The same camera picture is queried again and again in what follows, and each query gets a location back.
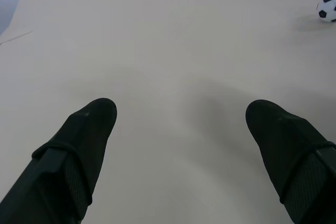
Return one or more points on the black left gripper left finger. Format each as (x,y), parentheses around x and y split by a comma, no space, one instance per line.
(65,155)

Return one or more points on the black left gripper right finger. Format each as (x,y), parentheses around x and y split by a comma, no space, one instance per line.
(294,155)

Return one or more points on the small soccer ball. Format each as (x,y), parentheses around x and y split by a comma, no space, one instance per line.
(327,8)

